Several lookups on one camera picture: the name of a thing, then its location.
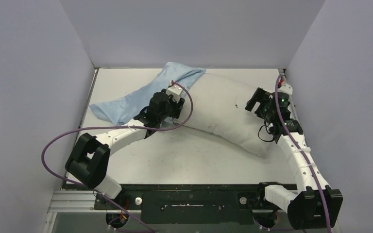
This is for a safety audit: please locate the light blue pillowcase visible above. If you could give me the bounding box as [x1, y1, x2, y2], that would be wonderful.
[89, 62, 206, 126]

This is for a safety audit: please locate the white pillow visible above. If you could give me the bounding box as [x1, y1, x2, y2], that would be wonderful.
[175, 74, 269, 158]

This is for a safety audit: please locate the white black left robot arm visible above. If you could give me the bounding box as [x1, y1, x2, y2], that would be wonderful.
[65, 87, 185, 209]

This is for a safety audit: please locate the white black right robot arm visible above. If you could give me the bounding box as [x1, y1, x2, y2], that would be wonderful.
[245, 88, 343, 231]

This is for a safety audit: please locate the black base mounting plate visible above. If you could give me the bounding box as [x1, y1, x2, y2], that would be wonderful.
[62, 183, 298, 225]

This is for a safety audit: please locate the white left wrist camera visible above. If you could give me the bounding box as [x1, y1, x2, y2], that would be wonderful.
[165, 81, 184, 102]

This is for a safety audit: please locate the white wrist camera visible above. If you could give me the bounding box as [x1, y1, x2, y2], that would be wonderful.
[165, 81, 184, 102]
[276, 75, 293, 96]

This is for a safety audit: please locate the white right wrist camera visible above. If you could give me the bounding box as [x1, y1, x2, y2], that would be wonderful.
[276, 75, 293, 96]

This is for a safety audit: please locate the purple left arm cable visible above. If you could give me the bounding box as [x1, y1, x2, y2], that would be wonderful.
[41, 81, 194, 233]

